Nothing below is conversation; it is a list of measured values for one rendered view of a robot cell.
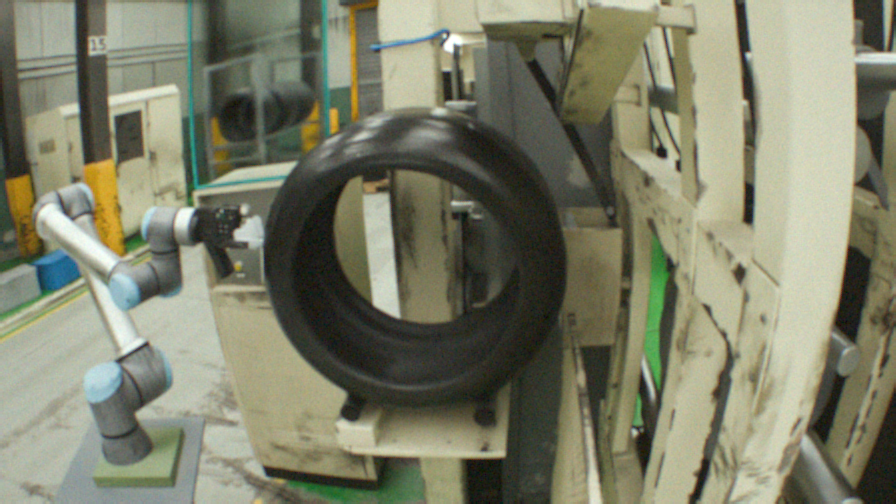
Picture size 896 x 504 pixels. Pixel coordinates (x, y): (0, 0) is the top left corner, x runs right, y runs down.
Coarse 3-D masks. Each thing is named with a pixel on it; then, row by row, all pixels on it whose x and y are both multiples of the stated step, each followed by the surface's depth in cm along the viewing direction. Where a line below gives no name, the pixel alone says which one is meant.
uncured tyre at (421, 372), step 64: (384, 128) 105; (448, 128) 105; (320, 192) 106; (512, 192) 104; (320, 256) 141; (320, 320) 137; (384, 320) 144; (512, 320) 111; (384, 384) 117; (448, 384) 115
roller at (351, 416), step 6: (348, 396) 125; (354, 396) 125; (348, 402) 122; (354, 402) 123; (360, 402) 124; (342, 408) 121; (348, 408) 121; (354, 408) 121; (360, 408) 123; (342, 414) 122; (348, 414) 121; (354, 414) 121; (360, 414) 122; (348, 420) 122; (354, 420) 122
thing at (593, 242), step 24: (576, 216) 153; (600, 216) 153; (576, 240) 136; (600, 240) 135; (576, 264) 138; (600, 264) 137; (576, 288) 140; (600, 288) 139; (576, 312) 141; (600, 312) 141; (600, 336) 143
